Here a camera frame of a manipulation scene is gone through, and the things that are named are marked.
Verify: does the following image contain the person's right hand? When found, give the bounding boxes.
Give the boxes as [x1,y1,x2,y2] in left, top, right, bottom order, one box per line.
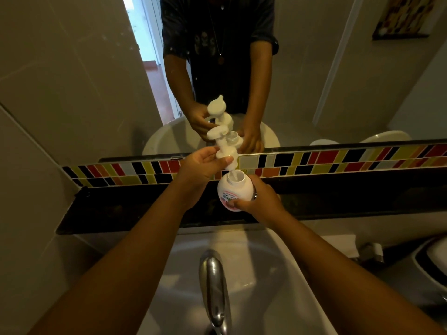
[227,174,290,228]

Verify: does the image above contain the white pump dispenser head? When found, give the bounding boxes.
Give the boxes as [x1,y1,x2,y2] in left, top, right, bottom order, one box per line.
[206,126,244,181]

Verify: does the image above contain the black stone ledge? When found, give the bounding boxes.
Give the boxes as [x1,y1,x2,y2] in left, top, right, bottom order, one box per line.
[56,167,447,236]

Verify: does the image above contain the white toilet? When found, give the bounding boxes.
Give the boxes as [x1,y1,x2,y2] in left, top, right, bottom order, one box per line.
[411,235,447,301]

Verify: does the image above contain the white soap bottle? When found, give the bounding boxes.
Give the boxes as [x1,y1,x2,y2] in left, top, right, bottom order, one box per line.
[217,170,255,213]

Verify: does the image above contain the white paper sheet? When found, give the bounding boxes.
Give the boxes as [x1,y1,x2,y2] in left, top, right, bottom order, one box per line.
[321,234,360,259]

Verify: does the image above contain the chrome faucet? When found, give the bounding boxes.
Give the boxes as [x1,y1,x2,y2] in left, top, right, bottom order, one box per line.
[198,249,233,335]

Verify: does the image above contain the wall mirror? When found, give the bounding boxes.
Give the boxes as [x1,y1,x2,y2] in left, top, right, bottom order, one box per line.
[0,0,447,167]

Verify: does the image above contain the white ceramic sink basin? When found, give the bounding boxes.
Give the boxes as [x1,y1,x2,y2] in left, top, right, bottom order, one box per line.
[137,225,339,335]

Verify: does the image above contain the person's left hand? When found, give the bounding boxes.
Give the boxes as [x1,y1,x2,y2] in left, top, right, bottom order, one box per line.
[174,146,234,210]

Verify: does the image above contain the chrome paper holder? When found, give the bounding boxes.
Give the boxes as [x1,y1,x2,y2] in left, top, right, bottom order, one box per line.
[359,242,385,264]

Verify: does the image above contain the person's left forearm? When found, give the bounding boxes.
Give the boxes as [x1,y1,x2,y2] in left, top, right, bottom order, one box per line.
[27,184,197,335]

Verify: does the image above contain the person's right forearm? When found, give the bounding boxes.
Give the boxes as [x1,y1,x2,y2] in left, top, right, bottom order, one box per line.
[270,210,447,335]

